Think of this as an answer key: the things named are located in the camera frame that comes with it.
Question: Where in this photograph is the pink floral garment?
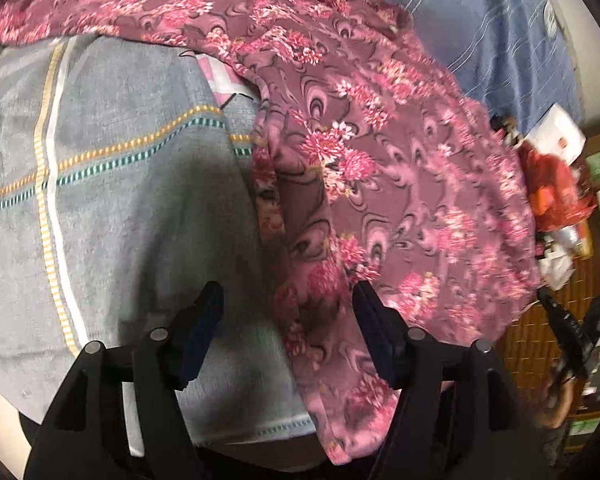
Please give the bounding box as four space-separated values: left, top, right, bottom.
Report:
0 0 541 467

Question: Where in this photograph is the white box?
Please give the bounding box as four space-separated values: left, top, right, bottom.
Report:
522 104 587 166

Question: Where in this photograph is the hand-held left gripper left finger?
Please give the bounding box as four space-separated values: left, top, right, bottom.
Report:
24 281 226 480

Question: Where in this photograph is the dark small object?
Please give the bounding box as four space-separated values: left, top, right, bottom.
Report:
489 114 527 147

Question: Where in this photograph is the blue plaid quilt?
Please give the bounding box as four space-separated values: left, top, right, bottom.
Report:
5 0 583 133

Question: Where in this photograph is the grey star-print bed sheet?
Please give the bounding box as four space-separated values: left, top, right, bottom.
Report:
0 35 317 448

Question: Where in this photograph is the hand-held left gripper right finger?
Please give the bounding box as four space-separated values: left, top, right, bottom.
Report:
352 280 548 480

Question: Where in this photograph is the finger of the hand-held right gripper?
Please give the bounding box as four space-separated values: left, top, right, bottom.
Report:
581 293 600 347
538 289 587 363

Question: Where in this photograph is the woven bamboo mat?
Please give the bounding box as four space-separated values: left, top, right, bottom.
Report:
495 127 600 433

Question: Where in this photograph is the crumpled white paper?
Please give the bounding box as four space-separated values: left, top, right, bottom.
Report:
539 251 577 292

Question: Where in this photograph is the person's right hand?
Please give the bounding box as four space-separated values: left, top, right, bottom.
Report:
542 370 577 431

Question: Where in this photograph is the red plastic bag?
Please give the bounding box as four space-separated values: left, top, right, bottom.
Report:
516 139 599 233

